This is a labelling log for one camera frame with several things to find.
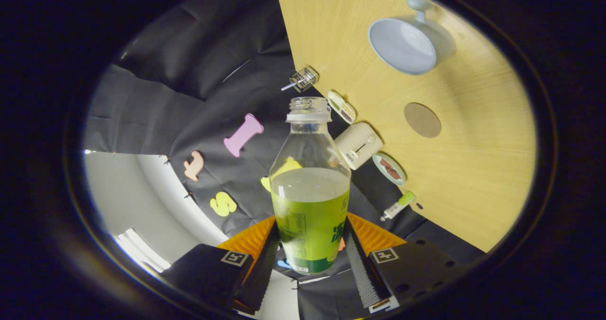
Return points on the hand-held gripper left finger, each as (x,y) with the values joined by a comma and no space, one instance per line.
(262,272)

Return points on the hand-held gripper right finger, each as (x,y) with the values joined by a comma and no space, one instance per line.
(362,272)

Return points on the clear green label juice bottle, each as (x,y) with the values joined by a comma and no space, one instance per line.
(310,216)

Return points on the round brown coaster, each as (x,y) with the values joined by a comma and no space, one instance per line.
(422,120)

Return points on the white cup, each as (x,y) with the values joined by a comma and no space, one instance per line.
(402,45)

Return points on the white green capped bottle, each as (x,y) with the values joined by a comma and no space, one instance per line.
(398,205)

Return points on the pale green plate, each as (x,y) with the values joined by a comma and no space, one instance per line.
(400,178)

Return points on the brown meat slice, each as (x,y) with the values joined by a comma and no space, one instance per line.
(394,173)
(385,164)

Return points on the ceiling light panel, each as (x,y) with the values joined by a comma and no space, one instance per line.
(142,251)

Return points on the cream toaster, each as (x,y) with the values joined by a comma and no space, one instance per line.
(358,145)

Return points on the wooden table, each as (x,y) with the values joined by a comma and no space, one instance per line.
(473,168)

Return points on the white divided snack tray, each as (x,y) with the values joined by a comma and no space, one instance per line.
(342,107)

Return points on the white spoon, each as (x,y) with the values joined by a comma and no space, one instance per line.
(287,87)

